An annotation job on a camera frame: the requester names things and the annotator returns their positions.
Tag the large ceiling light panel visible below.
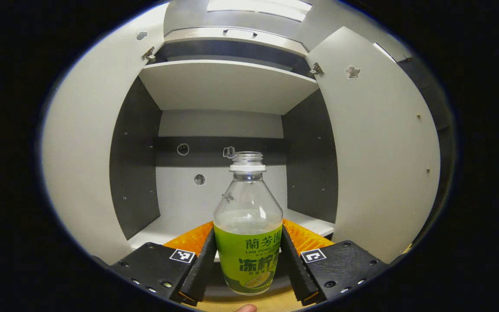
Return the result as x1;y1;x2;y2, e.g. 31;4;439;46
207;0;313;22

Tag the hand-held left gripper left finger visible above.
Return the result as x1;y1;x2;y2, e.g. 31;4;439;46
110;221;218;307

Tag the white cabinet drawer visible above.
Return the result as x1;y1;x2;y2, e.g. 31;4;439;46
163;26;308;57

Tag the white cabinet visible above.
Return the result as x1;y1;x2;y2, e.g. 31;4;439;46
109;26;339;265

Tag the small ceiling light panel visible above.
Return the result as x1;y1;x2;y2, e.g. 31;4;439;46
373;42;398;64

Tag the green label plastic bottle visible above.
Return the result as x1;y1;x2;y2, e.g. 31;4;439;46
213;151;284;296

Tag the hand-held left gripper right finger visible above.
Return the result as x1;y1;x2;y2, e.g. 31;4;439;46
281;219;391;306

